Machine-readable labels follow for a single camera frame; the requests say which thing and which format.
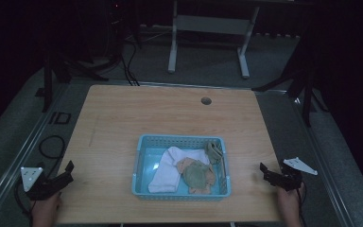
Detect black floor cables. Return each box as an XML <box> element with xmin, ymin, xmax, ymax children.
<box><xmin>119</xmin><ymin>37</ymin><xmax>142</xmax><ymax>87</ymax></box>

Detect silver metal floor rail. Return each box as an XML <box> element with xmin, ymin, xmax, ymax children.
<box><xmin>287</xmin><ymin>94</ymin><xmax>357</xmax><ymax>227</ymax></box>
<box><xmin>0</xmin><ymin>82</ymin><xmax>71</xmax><ymax>221</ymax></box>

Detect person's right hand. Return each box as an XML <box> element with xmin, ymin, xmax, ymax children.
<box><xmin>276</xmin><ymin>182</ymin><xmax>306</xmax><ymax>227</ymax></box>

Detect light blue plastic basket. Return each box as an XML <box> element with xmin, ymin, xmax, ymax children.
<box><xmin>130</xmin><ymin>133</ymin><xmax>233</xmax><ymax>202</ymax></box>

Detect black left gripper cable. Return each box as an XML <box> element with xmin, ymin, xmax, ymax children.
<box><xmin>13</xmin><ymin>179</ymin><xmax>34</xmax><ymax>227</ymax></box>

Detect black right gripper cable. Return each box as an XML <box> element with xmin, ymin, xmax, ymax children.
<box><xmin>296</xmin><ymin>187</ymin><xmax>308</xmax><ymax>227</ymax></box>

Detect black tripod stand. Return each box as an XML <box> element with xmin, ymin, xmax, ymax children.
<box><xmin>34</xmin><ymin>44</ymin><xmax>110</xmax><ymax>114</ymax></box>
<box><xmin>251</xmin><ymin>29</ymin><xmax>331</xmax><ymax>129</ymax></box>

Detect person's left hand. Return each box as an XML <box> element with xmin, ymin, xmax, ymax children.
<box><xmin>30</xmin><ymin>192</ymin><xmax>62</xmax><ymax>227</ymax></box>

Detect green sock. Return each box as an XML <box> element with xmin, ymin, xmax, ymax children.
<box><xmin>181</xmin><ymin>160</ymin><xmax>215</xmax><ymax>190</ymax></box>
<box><xmin>204</xmin><ymin>141</ymin><xmax>224</xmax><ymax>166</ymax></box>

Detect white sock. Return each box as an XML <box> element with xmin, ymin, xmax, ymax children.
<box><xmin>147</xmin><ymin>146</ymin><xmax>211</xmax><ymax>194</ymax></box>

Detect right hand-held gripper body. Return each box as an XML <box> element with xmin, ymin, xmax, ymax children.
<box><xmin>273</xmin><ymin>156</ymin><xmax>319</xmax><ymax>192</ymax></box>

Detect white metal desk frame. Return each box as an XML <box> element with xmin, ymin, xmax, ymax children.
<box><xmin>167</xmin><ymin>0</ymin><xmax>261</xmax><ymax>79</ymax></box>

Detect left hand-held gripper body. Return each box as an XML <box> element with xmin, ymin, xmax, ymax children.
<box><xmin>20</xmin><ymin>162</ymin><xmax>64</xmax><ymax>201</ymax></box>

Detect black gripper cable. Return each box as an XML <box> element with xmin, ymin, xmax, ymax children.
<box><xmin>296</xmin><ymin>187</ymin><xmax>308</xmax><ymax>227</ymax></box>
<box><xmin>13</xmin><ymin>179</ymin><xmax>34</xmax><ymax>227</ymax></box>

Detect black looped floor cable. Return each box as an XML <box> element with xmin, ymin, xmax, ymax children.
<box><xmin>38</xmin><ymin>134</ymin><xmax>67</xmax><ymax>178</ymax></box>

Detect tan and green cloth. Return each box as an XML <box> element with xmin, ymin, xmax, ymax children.
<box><xmin>176</xmin><ymin>157</ymin><xmax>217</xmax><ymax>195</ymax></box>

